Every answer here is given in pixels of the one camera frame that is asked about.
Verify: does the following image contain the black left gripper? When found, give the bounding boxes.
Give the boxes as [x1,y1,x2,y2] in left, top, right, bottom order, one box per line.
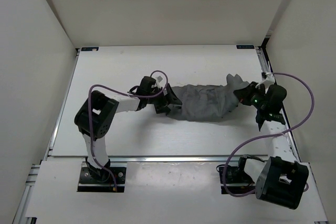
[146,83,182,113]

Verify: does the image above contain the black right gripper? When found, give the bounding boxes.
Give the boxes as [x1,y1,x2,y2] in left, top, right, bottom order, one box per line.
[233,81,267,109]

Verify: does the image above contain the grey pleated skirt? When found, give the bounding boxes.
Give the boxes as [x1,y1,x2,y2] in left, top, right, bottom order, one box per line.
[167,74,249,122]

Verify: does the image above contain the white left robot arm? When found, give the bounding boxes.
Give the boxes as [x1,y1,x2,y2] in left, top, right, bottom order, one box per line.
[74,76,182,182]

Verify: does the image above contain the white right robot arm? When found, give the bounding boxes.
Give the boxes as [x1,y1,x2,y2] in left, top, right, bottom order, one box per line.
[225,82,309,209]

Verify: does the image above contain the right blue corner label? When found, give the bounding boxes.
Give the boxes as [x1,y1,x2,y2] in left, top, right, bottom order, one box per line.
[236,45,255,50]

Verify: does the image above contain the blue corner label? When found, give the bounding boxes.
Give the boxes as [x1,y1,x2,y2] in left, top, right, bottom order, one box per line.
[236,45,255,50]
[80,47,99,51]

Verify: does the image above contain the left blue corner label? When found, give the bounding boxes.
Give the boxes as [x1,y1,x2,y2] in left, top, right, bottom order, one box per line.
[80,47,99,51]

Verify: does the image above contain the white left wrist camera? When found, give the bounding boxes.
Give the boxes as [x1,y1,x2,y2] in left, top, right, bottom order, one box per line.
[155,76,163,87]

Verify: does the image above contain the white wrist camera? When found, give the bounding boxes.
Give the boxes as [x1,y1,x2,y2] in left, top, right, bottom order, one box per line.
[155,76,163,87]
[256,72,276,89]

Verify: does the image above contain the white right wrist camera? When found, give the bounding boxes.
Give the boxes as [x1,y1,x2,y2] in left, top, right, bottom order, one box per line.
[256,72,276,89]

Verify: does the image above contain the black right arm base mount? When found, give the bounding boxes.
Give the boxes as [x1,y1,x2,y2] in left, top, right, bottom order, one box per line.
[216,155,266,195]

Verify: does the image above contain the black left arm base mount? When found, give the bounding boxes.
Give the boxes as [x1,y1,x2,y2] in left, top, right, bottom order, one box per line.
[77,158,127,193]

